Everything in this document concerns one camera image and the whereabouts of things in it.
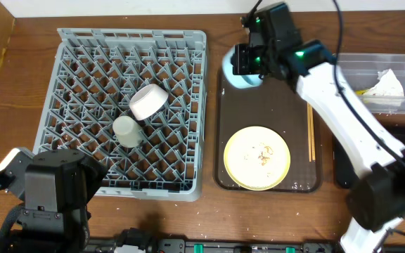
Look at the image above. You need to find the pink white bowl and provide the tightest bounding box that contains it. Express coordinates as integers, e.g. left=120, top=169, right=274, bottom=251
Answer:
left=129, top=84, right=168, bottom=120

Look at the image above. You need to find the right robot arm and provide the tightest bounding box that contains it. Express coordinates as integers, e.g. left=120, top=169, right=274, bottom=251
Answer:
left=222, top=2, right=405, bottom=252

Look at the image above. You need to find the yellow plate with scraps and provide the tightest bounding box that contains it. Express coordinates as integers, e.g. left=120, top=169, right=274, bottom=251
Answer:
left=223, top=126, right=291, bottom=191

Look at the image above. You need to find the white plastic cup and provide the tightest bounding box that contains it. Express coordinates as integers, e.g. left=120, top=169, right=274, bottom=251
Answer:
left=112, top=116, right=142, bottom=148

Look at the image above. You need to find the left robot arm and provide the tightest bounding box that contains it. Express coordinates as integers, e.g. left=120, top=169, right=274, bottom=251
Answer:
left=0, top=148, right=108, bottom=252

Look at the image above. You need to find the black tray bin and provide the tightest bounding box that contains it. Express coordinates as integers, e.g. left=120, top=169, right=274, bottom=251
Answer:
left=333, top=126, right=405, bottom=189

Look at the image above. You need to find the dark brown serving tray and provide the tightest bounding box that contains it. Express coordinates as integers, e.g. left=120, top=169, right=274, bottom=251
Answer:
left=213, top=71, right=323, bottom=193

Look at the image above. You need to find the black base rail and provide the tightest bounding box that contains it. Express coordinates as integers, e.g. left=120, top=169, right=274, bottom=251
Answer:
left=82, top=228, right=343, bottom=253

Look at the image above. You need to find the white napkin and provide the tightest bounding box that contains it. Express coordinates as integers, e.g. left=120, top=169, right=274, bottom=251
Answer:
left=362, top=69, right=404, bottom=107

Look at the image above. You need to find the green yellow wrapper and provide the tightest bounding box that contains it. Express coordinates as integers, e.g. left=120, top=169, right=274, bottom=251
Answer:
left=355, top=90, right=368, bottom=96

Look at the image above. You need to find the grey plastic dish rack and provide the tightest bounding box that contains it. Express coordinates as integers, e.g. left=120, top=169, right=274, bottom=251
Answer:
left=34, top=28, right=208, bottom=202

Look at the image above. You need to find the light blue bowl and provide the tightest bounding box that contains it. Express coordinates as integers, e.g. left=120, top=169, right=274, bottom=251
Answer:
left=221, top=46, right=263, bottom=89

